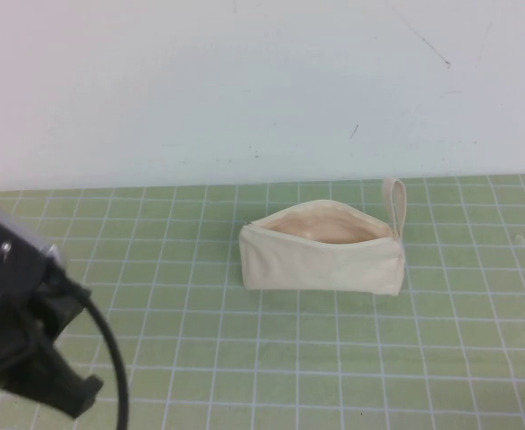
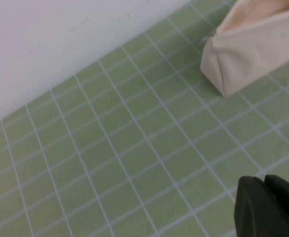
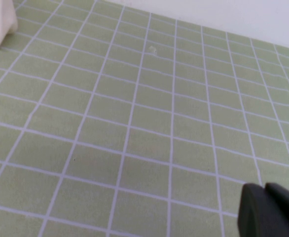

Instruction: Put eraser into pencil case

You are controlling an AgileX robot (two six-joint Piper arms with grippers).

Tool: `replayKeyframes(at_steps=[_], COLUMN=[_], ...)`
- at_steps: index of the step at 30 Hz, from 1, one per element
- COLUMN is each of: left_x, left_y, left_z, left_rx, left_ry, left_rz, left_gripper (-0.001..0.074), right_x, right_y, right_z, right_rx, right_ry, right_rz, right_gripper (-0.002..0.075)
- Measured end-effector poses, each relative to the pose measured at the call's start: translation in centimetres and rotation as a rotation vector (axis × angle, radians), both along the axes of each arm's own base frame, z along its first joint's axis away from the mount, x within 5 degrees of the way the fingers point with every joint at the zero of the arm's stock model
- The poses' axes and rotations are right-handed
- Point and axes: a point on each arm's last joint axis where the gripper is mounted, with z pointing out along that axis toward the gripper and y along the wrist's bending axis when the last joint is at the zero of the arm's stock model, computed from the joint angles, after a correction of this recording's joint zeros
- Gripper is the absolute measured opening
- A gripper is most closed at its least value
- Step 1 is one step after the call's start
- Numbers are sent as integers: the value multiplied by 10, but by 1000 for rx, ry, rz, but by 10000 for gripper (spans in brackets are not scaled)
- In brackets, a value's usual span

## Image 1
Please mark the green white-grid table mat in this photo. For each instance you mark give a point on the green white-grid table mat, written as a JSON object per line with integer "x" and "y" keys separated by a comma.
{"x": 334, "y": 358}

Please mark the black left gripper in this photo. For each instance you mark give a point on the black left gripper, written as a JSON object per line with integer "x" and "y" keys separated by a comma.
{"x": 16, "y": 340}

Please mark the cream canvas pencil case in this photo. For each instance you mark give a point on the cream canvas pencil case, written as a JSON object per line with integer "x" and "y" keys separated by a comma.
{"x": 316, "y": 264}

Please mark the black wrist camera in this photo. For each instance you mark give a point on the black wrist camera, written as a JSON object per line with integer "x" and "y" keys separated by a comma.
{"x": 7, "y": 242}

